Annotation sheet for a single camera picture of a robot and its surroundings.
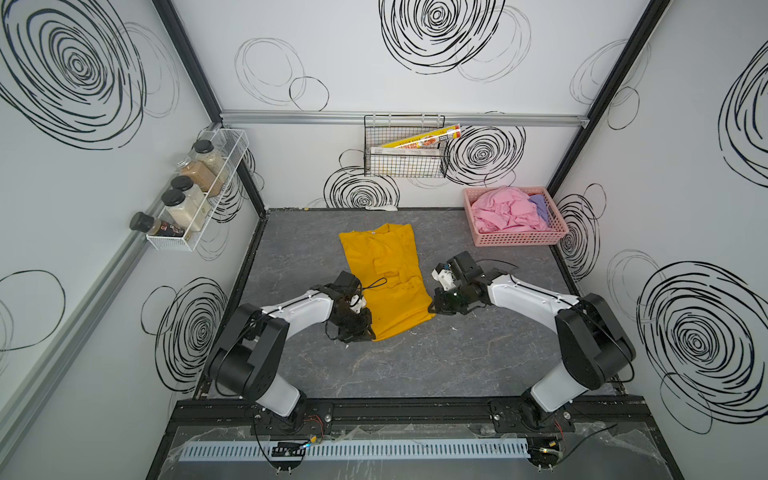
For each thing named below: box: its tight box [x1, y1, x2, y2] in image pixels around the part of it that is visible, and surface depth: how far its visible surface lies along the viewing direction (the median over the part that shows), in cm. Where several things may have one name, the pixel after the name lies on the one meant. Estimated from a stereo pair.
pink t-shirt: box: [472, 185, 549, 233], surface depth 110 cm
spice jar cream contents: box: [161, 189, 205, 232], surface depth 67 cm
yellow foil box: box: [381, 124, 462, 149], surface depth 91 cm
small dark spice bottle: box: [130, 212, 185, 237], surface depth 62 cm
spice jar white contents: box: [171, 175, 210, 211], surface depth 69 cm
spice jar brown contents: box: [177, 157, 224, 198], surface depth 74 cm
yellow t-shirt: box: [339, 224, 433, 341], surface depth 103 cm
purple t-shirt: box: [528, 194, 549, 225], surface depth 116 cm
